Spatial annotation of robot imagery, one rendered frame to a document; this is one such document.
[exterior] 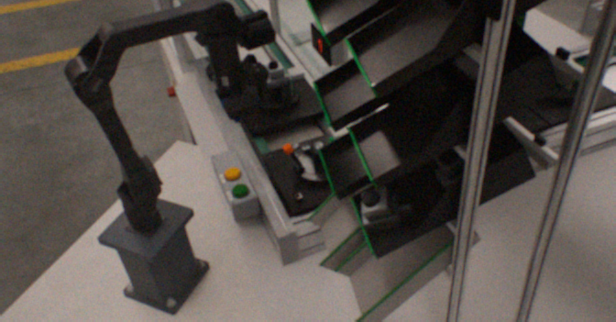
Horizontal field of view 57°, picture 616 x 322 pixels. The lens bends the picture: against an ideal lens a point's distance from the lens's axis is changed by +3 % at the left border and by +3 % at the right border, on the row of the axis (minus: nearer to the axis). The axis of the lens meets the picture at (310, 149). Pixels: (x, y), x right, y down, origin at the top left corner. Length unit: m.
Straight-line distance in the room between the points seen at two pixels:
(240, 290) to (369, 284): 0.35
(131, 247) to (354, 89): 0.57
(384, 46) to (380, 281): 0.49
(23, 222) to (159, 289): 1.85
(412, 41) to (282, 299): 0.73
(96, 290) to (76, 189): 1.72
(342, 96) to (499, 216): 0.65
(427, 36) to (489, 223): 0.78
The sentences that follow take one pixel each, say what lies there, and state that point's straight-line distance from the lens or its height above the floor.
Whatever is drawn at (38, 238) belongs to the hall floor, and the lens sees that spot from 2.96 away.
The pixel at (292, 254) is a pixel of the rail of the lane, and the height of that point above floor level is 0.89.
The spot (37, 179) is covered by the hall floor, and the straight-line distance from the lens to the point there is 3.30.
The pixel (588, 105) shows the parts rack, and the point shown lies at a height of 1.43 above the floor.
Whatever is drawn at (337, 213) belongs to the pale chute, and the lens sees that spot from 1.22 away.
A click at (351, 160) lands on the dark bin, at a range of 1.07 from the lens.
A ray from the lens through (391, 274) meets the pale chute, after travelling 1.08.
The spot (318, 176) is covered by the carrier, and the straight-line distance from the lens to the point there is 1.37.
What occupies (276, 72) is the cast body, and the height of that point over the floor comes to 1.08.
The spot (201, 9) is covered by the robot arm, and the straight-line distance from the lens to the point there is 1.01.
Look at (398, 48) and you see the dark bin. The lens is 0.77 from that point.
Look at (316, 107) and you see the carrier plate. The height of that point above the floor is 0.97.
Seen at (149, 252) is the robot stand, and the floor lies 1.06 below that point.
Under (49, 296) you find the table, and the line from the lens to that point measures 1.49.
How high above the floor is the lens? 1.92
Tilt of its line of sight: 40 degrees down
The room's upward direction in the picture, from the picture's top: 6 degrees counter-clockwise
